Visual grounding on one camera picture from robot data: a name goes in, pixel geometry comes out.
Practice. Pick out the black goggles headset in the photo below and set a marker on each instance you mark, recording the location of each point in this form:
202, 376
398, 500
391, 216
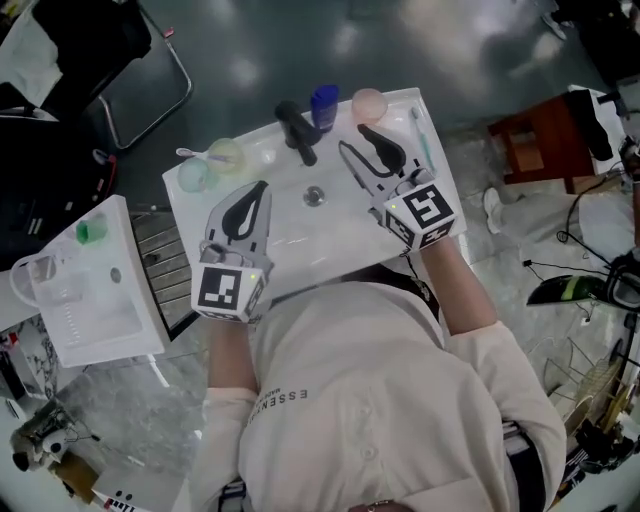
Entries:
609, 280

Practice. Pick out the teal toothbrush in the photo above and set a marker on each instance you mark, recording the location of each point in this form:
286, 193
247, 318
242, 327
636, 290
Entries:
422, 140

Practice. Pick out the marble pattern slab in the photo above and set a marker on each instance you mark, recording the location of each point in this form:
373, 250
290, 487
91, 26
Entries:
49, 365

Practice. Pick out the person's right forearm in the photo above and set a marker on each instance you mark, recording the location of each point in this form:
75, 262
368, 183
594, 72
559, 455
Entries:
455, 285

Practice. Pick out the metal slatted sink rack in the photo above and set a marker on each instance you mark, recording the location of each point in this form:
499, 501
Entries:
165, 270

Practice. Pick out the person's left forearm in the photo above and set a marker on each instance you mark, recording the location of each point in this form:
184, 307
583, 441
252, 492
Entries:
232, 355

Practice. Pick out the white sink with washboard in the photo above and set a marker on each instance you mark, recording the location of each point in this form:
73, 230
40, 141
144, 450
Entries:
100, 310

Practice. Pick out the white box with black print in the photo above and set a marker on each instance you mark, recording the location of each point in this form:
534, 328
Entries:
122, 492

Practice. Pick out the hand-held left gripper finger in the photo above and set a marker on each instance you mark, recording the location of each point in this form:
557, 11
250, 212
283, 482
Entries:
262, 235
217, 225

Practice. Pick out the person's black waist belt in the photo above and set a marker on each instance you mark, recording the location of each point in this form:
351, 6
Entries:
527, 475

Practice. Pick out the black chair with chrome legs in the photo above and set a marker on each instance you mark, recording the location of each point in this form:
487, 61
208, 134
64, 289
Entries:
90, 40

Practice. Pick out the pink cup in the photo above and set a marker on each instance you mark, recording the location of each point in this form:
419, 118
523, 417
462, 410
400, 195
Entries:
370, 105

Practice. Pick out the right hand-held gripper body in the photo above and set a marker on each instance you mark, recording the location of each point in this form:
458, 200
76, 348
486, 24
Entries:
425, 215

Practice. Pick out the black faucet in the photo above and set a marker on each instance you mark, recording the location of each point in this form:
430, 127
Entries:
297, 132

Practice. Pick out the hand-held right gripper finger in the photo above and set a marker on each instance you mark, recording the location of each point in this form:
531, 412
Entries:
370, 182
390, 152

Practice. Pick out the black table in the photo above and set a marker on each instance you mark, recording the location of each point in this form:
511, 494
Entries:
40, 190

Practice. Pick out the black and green device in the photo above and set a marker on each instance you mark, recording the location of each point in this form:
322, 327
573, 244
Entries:
560, 290

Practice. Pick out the person's torso in beige shirt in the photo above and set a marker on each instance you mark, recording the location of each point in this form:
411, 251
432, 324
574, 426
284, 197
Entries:
380, 400

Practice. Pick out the yellow-green cup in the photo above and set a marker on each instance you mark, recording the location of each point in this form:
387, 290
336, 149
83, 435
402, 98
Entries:
227, 167

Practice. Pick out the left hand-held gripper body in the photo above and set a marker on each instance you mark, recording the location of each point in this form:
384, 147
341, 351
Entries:
220, 295

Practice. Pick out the white ceramic washbasin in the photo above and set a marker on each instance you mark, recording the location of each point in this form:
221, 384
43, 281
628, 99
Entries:
320, 235

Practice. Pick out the light blue cup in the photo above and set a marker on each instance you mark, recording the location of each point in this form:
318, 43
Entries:
197, 176

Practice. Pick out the blue bottle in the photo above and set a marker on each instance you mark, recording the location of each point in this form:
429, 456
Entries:
325, 107

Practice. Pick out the brown wooden stool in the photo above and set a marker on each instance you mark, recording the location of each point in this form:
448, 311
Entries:
530, 140

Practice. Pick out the green cup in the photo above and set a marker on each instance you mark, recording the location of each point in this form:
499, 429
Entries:
91, 230

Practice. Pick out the white cloth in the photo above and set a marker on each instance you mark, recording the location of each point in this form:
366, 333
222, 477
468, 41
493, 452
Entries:
30, 55

